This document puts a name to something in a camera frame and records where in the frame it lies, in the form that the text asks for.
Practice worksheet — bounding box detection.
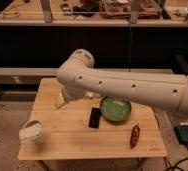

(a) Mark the red chili pepper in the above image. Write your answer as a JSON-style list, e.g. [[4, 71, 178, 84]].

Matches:
[[130, 125, 140, 148]]

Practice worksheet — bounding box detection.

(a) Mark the white plastic bottle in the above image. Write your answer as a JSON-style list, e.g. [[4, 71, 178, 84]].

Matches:
[[85, 91, 101, 99]]

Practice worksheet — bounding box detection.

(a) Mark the plastic tray on shelf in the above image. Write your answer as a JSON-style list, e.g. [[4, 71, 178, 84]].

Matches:
[[100, 0, 161, 19]]

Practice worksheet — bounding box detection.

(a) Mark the black box on floor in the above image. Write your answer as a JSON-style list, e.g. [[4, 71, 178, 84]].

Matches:
[[174, 125, 188, 144]]

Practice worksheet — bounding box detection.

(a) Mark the black floor cable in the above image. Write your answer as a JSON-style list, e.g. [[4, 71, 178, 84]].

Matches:
[[163, 143, 188, 171]]

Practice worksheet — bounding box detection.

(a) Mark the white cup with rice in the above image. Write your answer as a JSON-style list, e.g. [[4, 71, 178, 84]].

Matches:
[[19, 120, 44, 144]]

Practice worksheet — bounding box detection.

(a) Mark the yellow sponge tool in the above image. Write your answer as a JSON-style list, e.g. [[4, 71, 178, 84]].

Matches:
[[55, 92, 66, 109]]

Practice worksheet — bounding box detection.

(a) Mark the wooden table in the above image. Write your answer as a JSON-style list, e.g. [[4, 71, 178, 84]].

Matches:
[[18, 78, 167, 161]]

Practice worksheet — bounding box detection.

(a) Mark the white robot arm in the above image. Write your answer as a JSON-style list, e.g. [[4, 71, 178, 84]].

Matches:
[[56, 49, 188, 118]]

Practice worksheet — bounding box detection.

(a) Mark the black phone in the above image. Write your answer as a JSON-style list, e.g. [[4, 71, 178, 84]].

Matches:
[[89, 108, 101, 128]]

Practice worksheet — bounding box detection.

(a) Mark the green bowl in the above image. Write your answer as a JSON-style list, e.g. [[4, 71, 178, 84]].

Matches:
[[100, 96, 132, 122]]

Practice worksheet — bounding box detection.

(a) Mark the black remote on shelf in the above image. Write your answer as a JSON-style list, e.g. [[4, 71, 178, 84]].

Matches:
[[60, 3, 72, 16]]

